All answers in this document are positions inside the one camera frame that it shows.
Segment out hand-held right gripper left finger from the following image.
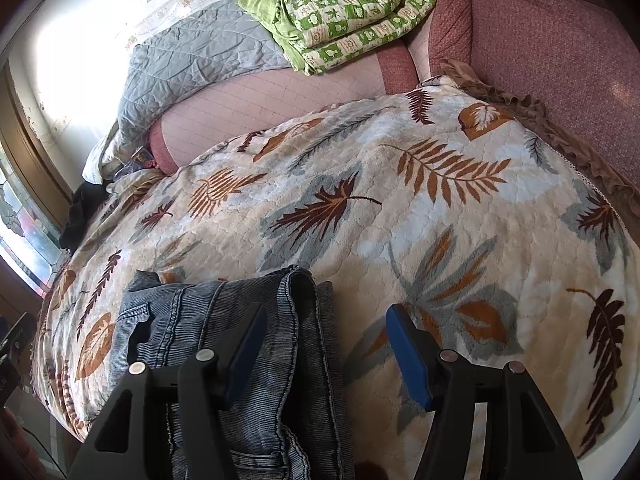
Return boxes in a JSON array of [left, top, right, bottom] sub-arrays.
[[67, 302, 268, 480]]

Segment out blue denim pants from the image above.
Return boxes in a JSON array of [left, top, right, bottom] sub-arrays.
[[107, 266, 358, 480]]

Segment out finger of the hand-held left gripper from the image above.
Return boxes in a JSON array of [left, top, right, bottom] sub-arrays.
[[0, 312, 37, 361]]

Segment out dark cloth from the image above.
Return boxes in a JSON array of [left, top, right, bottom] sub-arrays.
[[60, 182, 108, 251]]

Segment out grey quilted blanket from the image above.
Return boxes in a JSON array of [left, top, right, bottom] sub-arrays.
[[117, 0, 291, 133]]

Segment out red upholstered headboard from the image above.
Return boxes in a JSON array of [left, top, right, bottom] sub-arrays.
[[407, 0, 640, 186]]

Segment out green patterned quilt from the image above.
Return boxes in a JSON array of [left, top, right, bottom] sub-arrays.
[[237, 0, 446, 77]]

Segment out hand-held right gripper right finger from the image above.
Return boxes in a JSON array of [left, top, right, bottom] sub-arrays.
[[385, 304, 583, 480]]

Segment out leaf print fleece blanket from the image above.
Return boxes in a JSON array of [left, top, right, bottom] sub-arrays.
[[30, 76, 632, 461]]

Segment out pink quilted mattress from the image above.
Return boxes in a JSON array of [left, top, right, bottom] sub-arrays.
[[147, 42, 421, 173]]

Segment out white pillow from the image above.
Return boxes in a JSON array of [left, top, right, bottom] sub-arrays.
[[82, 130, 126, 183]]

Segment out wood framed stained glass window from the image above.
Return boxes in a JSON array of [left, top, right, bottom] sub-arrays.
[[0, 60, 76, 301]]

